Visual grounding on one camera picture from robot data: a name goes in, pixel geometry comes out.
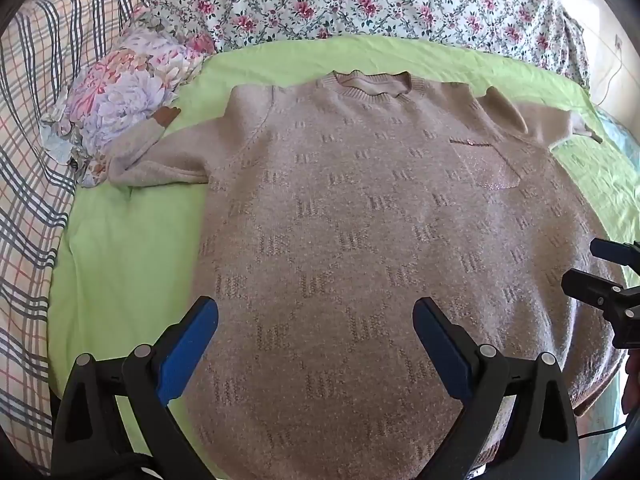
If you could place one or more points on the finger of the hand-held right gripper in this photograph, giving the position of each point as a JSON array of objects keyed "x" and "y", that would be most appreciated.
[
  {"x": 597, "y": 292},
  {"x": 617, "y": 254}
]

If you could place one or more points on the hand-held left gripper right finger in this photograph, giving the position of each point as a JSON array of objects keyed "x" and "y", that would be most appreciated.
[{"x": 443, "y": 351}]

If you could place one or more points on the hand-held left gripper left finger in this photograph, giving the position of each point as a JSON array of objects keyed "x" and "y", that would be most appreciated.
[{"x": 187, "y": 351}]

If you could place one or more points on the beige knitted sweater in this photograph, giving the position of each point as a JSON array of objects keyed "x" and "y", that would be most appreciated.
[{"x": 360, "y": 240}]

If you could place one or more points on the light blue bed cloth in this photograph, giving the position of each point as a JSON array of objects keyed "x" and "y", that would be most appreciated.
[{"x": 620, "y": 135}]

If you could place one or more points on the light green bed sheet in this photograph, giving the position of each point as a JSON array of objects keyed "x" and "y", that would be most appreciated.
[{"x": 130, "y": 240}]

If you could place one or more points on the plaid blanket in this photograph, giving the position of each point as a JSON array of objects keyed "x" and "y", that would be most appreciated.
[{"x": 35, "y": 160}]

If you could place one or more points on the large flower print pillow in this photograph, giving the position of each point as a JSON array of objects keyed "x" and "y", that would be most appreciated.
[{"x": 125, "y": 100}]

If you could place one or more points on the small rose print quilt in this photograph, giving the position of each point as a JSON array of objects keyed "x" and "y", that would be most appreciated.
[{"x": 360, "y": 0}]

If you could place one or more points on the wall socket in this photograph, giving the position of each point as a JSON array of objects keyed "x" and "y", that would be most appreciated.
[{"x": 619, "y": 41}]

